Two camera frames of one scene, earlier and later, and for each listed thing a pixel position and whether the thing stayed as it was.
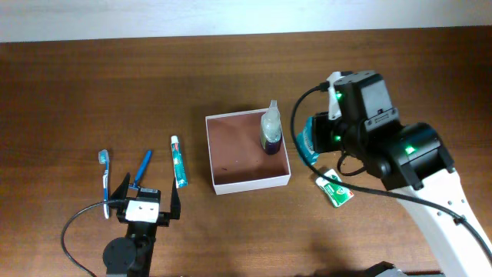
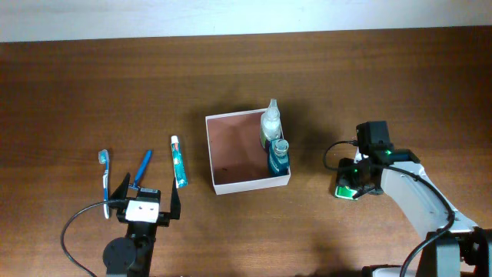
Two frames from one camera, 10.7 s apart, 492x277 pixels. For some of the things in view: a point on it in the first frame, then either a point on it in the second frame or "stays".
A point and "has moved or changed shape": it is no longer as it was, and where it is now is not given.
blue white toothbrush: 104,158 stays
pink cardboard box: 239,162 stays
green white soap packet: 338,193 has moved or changed shape
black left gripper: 164,218 stays
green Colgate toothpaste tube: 179,165 stays
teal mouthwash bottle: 305,143 → 278,157
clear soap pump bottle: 271,129 stays
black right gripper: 324,136 → 344,177
